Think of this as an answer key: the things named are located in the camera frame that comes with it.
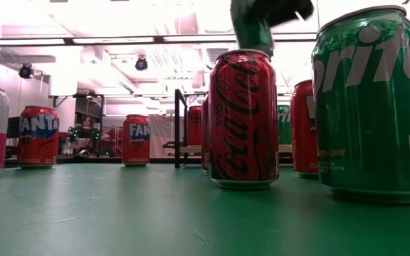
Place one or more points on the red Coca-Cola Zero can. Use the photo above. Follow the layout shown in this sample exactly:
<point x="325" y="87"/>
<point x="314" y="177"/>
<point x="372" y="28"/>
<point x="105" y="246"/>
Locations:
<point x="205" y="135"/>
<point x="242" y="117"/>

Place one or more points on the person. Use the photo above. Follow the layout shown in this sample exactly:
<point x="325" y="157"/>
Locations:
<point x="88" y="121"/>

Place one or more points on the green Sprite can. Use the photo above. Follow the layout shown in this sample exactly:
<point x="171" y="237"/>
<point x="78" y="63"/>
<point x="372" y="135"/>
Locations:
<point x="251" y="32"/>
<point x="284" y="128"/>
<point x="372" y="117"/>

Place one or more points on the green table mat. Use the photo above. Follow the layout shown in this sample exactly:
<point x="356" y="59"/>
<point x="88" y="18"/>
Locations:
<point x="205" y="227"/>

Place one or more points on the black metal rack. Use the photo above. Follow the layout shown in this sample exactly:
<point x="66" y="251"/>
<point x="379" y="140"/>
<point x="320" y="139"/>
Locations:
<point x="102" y="106"/>

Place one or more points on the wooden shelf black frame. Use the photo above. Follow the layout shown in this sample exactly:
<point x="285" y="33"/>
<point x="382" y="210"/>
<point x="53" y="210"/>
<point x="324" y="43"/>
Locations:
<point x="190" y="149"/>

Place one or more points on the white cloth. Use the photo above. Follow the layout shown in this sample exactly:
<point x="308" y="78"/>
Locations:
<point x="162" y="131"/>

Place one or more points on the red Fanta strawberry can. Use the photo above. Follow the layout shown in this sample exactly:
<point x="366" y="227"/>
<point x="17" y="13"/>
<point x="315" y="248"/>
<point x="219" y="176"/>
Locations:
<point x="37" y="142"/>
<point x="303" y="135"/>
<point x="136" y="145"/>

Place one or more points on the black ceiling camera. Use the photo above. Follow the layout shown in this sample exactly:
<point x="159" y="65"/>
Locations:
<point x="141" y="64"/>
<point x="26" y="71"/>

